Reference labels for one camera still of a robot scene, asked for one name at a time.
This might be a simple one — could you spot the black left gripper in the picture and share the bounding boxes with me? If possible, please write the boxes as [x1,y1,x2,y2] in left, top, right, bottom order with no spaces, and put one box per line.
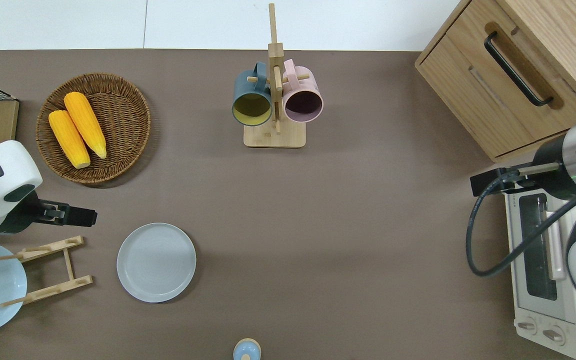
[0,190,72,236]

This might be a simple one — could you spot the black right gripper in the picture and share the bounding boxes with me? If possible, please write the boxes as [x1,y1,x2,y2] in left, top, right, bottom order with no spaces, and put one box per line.
[500,167,536,193]

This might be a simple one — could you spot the gray plate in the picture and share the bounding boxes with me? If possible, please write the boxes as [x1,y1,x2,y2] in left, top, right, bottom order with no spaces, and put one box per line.
[116,222,197,304]

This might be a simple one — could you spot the wooden plate rack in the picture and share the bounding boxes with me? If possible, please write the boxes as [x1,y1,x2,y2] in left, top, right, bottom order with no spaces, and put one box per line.
[0,235,94,308]

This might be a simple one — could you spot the yellow corn cob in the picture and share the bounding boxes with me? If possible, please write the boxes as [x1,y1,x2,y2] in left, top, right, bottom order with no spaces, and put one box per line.
[48,110,91,169]
[64,91,108,160]

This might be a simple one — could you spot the wooden drawer cabinet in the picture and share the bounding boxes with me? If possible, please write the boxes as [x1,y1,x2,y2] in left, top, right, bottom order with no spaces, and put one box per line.
[414,0,576,163]

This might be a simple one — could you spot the white toaster oven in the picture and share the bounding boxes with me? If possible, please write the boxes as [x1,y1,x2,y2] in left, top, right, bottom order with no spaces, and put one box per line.
[504,190,576,360]

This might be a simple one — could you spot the brown wicker basket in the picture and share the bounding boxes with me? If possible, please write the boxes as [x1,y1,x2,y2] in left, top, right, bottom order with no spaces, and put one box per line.
[36,73,152,185]

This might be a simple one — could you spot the brown table mat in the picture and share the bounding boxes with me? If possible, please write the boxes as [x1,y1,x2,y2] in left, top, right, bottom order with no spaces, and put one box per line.
[0,48,576,360]

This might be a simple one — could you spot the pink mug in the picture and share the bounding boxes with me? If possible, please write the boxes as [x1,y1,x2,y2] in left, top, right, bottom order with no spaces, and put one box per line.
[282,59,324,124]

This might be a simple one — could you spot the wooden mug tree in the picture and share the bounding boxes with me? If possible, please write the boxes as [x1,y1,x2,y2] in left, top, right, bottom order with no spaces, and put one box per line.
[243,3,311,149]

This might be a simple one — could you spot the teal mug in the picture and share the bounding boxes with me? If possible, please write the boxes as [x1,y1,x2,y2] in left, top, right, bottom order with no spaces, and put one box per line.
[231,61,274,127]

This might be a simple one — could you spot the black right gripper camera box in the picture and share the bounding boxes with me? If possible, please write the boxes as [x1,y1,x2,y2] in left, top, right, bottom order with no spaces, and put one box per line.
[470,169,503,197]

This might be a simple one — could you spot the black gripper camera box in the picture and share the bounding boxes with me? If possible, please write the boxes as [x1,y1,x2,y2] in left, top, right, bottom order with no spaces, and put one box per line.
[470,169,503,197]
[69,206,99,227]

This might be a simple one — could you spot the black left gripper camera box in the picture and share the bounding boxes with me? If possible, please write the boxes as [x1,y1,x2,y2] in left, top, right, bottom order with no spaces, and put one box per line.
[69,206,99,227]

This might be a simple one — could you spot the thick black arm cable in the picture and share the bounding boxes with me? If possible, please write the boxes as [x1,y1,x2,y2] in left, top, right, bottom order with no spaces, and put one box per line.
[465,175,576,278]

